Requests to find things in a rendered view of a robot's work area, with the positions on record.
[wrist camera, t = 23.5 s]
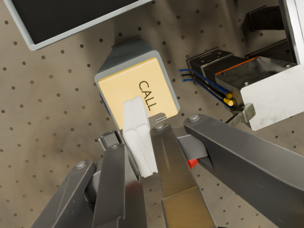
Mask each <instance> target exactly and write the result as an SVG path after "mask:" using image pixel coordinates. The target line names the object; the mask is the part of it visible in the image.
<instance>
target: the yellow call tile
mask: <svg viewBox="0 0 304 228"><path fill-rule="evenodd" d="M98 85H99V87H100V89H101V91H102V93H103V95H104V98H105V100H106V102H107V104H108V106H109V108H110V110H111V112H112V114H113V117H114V119H115V121H116V123H117V125H118V127H119V129H120V130H121V129H123V109H124V102H125V101H127V100H129V99H130V100H133V98H134V97H136V96H141V97H142V99H143V101H144V104H145V106H146V108H147V111H148V113H149V116H150V117H151V116H153V115H156V114H158V113H160V112H162V113H165V114H166V117H167V118H169V117H172V116H174V115H177V114H178V110H177V108H176V105H175V102H174V100H173V98H172V95H171V92H170V90H169V87H168V85H167V82H166V80H165V77H164V75H163V72H162V69H161V67H160V64H159V62H158V59H157V58H156V57H152V58H150V59H147V60H145V61H143V62H141V63H138V64H136V65H134V66H131V67H129V68H126V69H124V70H121V71H119V72H117V73H114V74H112V75H110V76H107V77H105V78H103V79H100V80H99V82H98Z"/></svg>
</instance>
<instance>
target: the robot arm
mask: <svg viewBox="0 0 304 228"><path fill-rule="evenodd" d="M183 125H184V126H183V127H178V128H174V127H172V126H171V124H170V123H169V121H168V119H167V117H166V114H165V113H162V112H160V113H158V114H156V115H153V116H151V117H150V116H149V113H148V111H147V108H146V106H145V104H144V101H143V99H142V97H141V96H136V97H134V98H133V100H130V99H129V100H127V101H125V102H124V104H123V129H121V130H118V129H113V130H110V131H108V132H106V133H104V134H102V135H101V136H100V137H99V138H98V140H99V142H100V144H101V146H102V148H103V150H104V154H103V159H102V160H100V161H98V162H97V163H95V164H94V162H93V161H92V159H86V160H82V161H80V162H78V163H77V164H76V165H75V166H74V167H73V168H72V169H71V170H70V172H69V173H68V175H67V176H66V178H65V179H64V181H63V182H62V183H61V185H60V186H59V188H58V189H57V191H56V192H55V193H54V195H53V196H52V198H51V199H50V200H49V202H48V203H47V205H46V206H45V208H44V209H43V211H42V212H41V213H40V215H39V216H38V218H37V219H36V220H35V222H34V223H33V225H32V226H31V228H147V217H146V209H145V201H144V193H143V182H142V178H141V176H142V177H147V176H150V175H153V172H156V173H158V175H159V180H160V184H161V190H162V194H163V199H162V200H161V204H162V209H163V214H164V219H165V224H166V228H226V227H218V226H217V224H216V222H215V220H214V218H213V216H212V214H211V211H210V209H209V207H208V205H207V203H206V200H205V198H204V196H203V194H202V191H201V189H200V187H199V185H198V184H197V182H196V180H195V178H194V175H193V173H192V171H191V169H190V166H189V164H188V162H187V161H188V160H192V159H197V161H198V163H199V164H200V165H201V166H202V167H204V168H205V169H206V170H207V171H209V172H210V173H211V174H212V175H214V176H215V177H216V178H217V179H219V180H220V181H221V182H222V183H224V184H225V185H226V186H227V187H228V188H230V189H231V190H232V191H234V192H235V193H236V194H237V195H239V196H240V197H241V198H242V199H244V200H245V201H246V202H248V203H249V204H250V205H251V206H252V207H254V208H255V209H256V210H257V211H259V212H260V213H261V214H262V215H264V216H265V217H266V218H267V219H269V220H270V221H271V222H272V223H273V224H275V225H276V226H277V227H279V228H304V156H302V155H300V154H298V153H295V152H293V151H291V150H288V149H286V148H284V147H281V146H279V145H276V144H274V143H272V142H269V141H267V140H265V139H262V138H260V137H258V136H255V135H253V134H250V133H248V132H246V131H243V130H241V129H238V128H236V127H234V126H232V125H229V124H227V123H224V122H222V121H220V120H217V119H215V118H212V117H210V116H208V115H205V114H193V115H191V116H190V117H188V118H186V119H185V120H184V121H183ZM138 171H139V172H140V174H141V176H140V174H139V172H138ZM85 197H86V199H87V201H86V199H85Z"/></svg>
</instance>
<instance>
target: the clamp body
mask: <svg viewBox="0 0 304 228"><path fill-rule="evenodd" d="M186 63H187V66H188V69H183V70H182V69H179V70H178V72H179V73H181V74H180V78H183V77H184V76H191V77H192V79H182V82H183V83H184V82H186V81H193V82H194V84H195V85H197V84H199V85H200V86H201V87H203V88H204V89H206V90H207V91H208V92H209V93H210V94H212V95H213V96H214V97H215V98H217V99H218V100H219V101H220V102H222V103H223V105H224V107H225V109H227V110H228V111H229V112H230V113H232V111H233V110H234V109H235V108H236V107H237V106H239V105H240V104H241V103H242V104H244V105H245V104H248V103H253V105H254V108H255V112H256V115H255V116H254V117H253V118H252V119H251V120H250V121H248V122H247V123H244V124H246V125H247V126H248V127H249V128H250V129H252V130H253V131H256V130H259V129H261V128H263V127H266V126H268V125H271V124H274V123H276V122H279V121H281V120H283V119H286V118H288V117H291V116H293V115H295V114H298V113H301V112H303V111H304V70H303V66H302V65H300V64H295V63H290V62H285V61H280V60H275V59H270V58H266V57H260V56H257V57H255V58H252V59H245V58H242V57H237V56H234V53H233V52H227V51H223V50H220V49H219V47H216V48H213V49H211V50H208V51H206V52H204V53H201V54H199V55H197V56H194V57H192V58H189V59H187V60H186ZM182 71H190V74H183V73H182ZM214 93H215V94H214ZM217 95H218V96H219V97H220V98H219V97H218V96H217ZM221 98H222V99H221ZM232 114H233V113H232Z"/></svg>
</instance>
